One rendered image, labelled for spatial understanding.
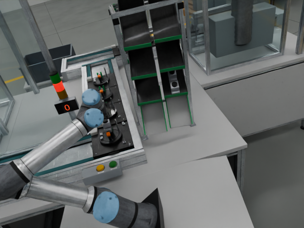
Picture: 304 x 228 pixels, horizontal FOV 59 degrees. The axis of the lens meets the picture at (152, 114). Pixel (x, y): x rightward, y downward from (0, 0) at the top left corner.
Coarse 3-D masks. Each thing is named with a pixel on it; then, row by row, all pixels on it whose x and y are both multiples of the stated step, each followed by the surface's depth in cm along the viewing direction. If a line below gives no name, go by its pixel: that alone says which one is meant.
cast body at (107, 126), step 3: (105, 120) 155; (108, 120) 157; (102, 123) 155; (105, 123) 154; (108, 123) 155; (105, 126) 155; (108, 126) 156; (111, 126) 161; (105, 129) 155; (108, 129) 155; (111, 129) 156; (105, 132) 156
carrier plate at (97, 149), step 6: (114, 126) 171; (120, 126) 170; (126, 126) 169; (102, 132) 169; (126, 132) 165; (96, 138) 165; (126, 138) 160; (96, 144) 160; (120, 144) 157; (126, 144) 156; (132, 144) 155; (96, 150) 156; (102, 150) 155; (108, 150) 154; (114, 150) 154; (120, 150) 154; (96, 156) 152; (102, 156) 153
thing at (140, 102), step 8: (136, 80) 154; (144, 80) 154; (152, 80) 153; (136, 88) 150; (144, 88) 151; (152, 88) 150; (144, 96) 148; (152, 96) 148; (160, 96) 145; (144, 104) 146
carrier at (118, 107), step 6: (120, 102) 193; (114, 108) 184; (120, 108) 187; (108, 114) 178; (114, 114) 179; (120, 114) 181; (114, 120) 176; (120, 120) 175; (126, 120) 175; (102, 126) 174
